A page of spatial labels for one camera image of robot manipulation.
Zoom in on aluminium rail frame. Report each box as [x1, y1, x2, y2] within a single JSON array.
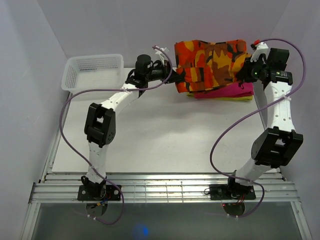
[[21, 92, 313, 240]]

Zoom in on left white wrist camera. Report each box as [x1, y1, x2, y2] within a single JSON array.
[[153, 45, 169, 65]]

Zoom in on orange camouflage trousers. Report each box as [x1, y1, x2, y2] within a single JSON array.
[[174, 39, 251, 93]]

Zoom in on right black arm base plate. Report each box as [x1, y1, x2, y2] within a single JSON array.
[[209, 184, 256, 200]]

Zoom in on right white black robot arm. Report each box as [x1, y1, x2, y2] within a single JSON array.
[[225, 46, 304, 199]]

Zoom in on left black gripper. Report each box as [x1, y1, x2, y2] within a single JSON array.
[[145, 60, 183, 85]]

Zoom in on yellow folded towel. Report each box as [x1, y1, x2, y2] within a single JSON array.
[[185, 92, 254, 103]]

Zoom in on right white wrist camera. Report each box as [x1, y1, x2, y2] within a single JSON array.
[[250, 39, 269, 63]]

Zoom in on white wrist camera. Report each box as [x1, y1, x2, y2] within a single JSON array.
[[153, 45, 169, 65], [250, 39, 269, 63]]

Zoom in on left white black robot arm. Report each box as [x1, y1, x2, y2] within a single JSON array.
[[78, 54, 179, 201]]

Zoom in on pink folded towel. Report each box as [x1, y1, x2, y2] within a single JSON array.
[[193, 83, 254, 99]]

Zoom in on white perforated plastic basket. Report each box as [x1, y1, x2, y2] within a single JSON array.
[[61, 54, 125, 94]]

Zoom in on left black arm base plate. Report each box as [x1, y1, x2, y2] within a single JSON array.
[[77, 185, 121, 202]]

